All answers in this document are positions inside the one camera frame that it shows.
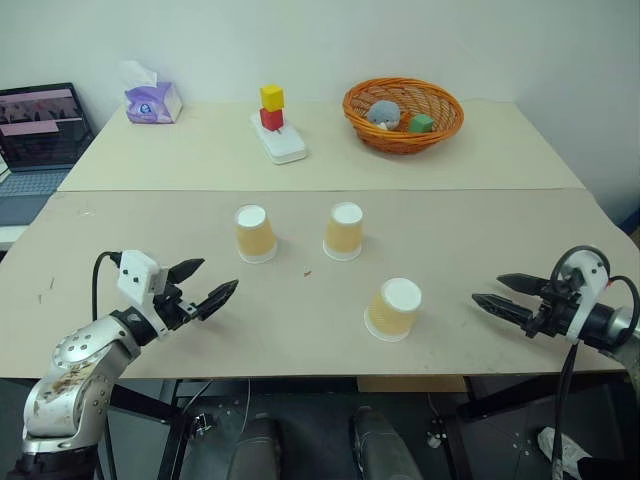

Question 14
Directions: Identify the white crumpled cloth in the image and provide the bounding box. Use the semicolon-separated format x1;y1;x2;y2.
537;426;594;477

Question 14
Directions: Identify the red cube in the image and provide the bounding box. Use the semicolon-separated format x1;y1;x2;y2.
258;106;286;133

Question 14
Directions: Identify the grey laptop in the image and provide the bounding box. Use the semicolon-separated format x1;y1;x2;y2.
0;82;95;230

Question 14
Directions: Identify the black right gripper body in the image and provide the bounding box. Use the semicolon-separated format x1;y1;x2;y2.
522;278;584;342

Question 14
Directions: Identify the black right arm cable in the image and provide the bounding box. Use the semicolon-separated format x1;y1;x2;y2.
548;244;640;480

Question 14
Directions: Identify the dark rounded shape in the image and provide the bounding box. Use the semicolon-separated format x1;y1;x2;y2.
219;415;284;480
351;405;427;480

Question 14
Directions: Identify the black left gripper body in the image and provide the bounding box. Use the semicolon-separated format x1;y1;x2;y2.
151;281;202;332

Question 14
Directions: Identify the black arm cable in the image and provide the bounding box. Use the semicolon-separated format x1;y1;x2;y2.
91;250;124;321
548;244;640;480

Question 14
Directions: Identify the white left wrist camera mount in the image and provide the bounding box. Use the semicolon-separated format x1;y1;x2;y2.
116;249;175;334

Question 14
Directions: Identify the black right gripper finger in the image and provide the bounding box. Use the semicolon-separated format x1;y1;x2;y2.
471;292;540;327
495;272;552;297

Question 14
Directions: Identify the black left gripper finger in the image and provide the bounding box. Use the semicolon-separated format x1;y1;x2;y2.
166;257;207;287
196;278;240;322

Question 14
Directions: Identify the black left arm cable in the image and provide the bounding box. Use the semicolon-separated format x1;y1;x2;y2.
91;250;124;321

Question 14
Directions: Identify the yellow paper cup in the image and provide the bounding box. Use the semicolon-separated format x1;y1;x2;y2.
363;277;423;344
322;201;365;263
233;203;278;265

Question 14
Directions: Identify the thin white cable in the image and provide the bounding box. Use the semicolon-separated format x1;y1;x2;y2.
238;377;252;441

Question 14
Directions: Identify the white rectangular tray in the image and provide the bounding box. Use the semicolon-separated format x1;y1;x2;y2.
249;110;309;166

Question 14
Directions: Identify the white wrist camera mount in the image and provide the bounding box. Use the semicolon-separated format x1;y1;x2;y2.
558;248;614;346
116;249;175;334

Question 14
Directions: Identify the grey plush toy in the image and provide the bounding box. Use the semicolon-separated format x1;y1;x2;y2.
367;100;404;132

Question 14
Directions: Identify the orange wicker basket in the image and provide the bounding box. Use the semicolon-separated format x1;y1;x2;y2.
342;76;465;157

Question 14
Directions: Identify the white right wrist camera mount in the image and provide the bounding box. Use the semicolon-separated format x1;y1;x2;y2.
558;248;614;346

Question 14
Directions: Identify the black table leg frame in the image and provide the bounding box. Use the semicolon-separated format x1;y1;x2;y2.
102;378;214;480
424;373;629;480

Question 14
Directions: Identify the brown cardboard piece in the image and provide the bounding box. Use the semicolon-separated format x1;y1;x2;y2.
356;374;469;394

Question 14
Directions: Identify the purple tissue box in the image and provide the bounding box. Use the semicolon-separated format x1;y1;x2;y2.
117;59;184;126

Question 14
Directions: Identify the yellow cube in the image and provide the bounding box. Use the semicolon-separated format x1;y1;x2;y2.
259;84;287;113

